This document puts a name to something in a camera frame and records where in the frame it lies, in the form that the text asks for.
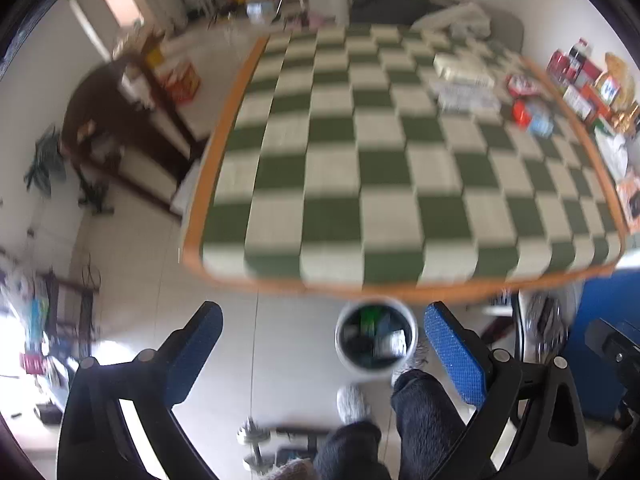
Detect small red blue milk carton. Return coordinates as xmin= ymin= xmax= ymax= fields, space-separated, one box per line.
xmin=512 ymin=99 xmax=554 ymax=138

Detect white printed paper leaflet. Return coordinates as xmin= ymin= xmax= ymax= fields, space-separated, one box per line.
xmin=430 ymin=80 xmax=501 ymax=113

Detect white round trash bin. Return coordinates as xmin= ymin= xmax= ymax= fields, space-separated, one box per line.
xmin=334 ymin=297 xmax=420 ymax=379

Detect blue chair seat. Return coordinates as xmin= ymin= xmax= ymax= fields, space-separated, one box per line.
xmin=562 ymin=270 xmax=639 ymax=422

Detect dark fleece trouser legs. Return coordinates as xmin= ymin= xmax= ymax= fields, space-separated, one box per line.
xmin=311 ymin=368 xmax=482 ymax=480

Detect orange white snack packet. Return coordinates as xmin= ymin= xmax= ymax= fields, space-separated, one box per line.
xmin=616 ymin=169 xmax=640 ymax=234

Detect white tissue paper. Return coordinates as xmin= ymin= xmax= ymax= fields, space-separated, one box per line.
xmin=594 ymin=128 xmax=629 ymax=182

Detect left grey fuzzy slipper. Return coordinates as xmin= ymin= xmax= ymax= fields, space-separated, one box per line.
xmin=336 ymin=384 xmax=372 ymax=426

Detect golden jar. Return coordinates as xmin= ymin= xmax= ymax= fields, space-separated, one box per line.
xmin=612 ymin=101 xmax=639 ymax=136

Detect orange box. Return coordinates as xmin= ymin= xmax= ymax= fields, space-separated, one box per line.
xmin=579 ymin=84 xmax=612 ymax=122

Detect red white snack wrapper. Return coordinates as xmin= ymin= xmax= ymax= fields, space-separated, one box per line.
xmin=506 ymin=74 xmax=542 ymax=99

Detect dark wooden chair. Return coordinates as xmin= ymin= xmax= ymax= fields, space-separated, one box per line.
xmin=60 ymin=51 xmax=207 ymax=220

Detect red soda can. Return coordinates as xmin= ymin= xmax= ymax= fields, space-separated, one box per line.
xmin=547 ymin=50 xmax=570 ymax=80

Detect cola bottle red cap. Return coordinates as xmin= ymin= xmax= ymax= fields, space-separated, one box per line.
xmin=566 ymin=38 xmax=591 ymax=82

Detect green white checkered mat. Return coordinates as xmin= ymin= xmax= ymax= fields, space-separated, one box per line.
xmin=181 ymin=26 xmax=626 ymax=301

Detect red gift box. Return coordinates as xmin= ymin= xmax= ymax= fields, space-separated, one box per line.
xmin=162 ymin=60 xmax=201 ymax=105

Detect white crumpled cloth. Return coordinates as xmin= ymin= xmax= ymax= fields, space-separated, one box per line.
xmin=412 ymin=1 xmax=491 ymax=39

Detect black folding bed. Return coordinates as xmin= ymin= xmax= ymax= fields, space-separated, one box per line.
xmin=347 ymin=0 xmax=460 ymax=27

